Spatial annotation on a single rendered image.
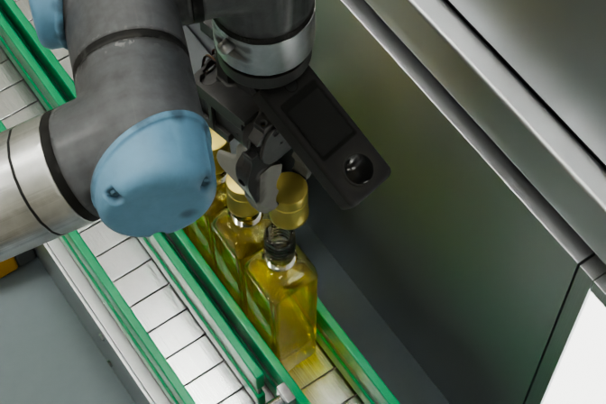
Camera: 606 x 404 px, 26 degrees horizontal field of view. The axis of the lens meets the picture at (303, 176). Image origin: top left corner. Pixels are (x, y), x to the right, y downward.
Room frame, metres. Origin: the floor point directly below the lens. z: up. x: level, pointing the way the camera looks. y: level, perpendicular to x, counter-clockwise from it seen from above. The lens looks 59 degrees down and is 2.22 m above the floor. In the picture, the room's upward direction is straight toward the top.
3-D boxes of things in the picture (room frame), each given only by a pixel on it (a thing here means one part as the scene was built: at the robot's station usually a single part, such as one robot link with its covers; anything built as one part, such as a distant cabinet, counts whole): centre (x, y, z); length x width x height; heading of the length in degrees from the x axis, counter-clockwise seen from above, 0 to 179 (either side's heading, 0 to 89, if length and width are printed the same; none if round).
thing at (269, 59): (0.58, 0.03, 1.46); 0.08 x 0.08 x 0.05
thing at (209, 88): (0.59, 0.03, 1.37); 0.09 x 0.08 x 0.12; 47
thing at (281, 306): (0.58, 0.02, 0.99); 0.06 x 0.06 x 0.21; 36
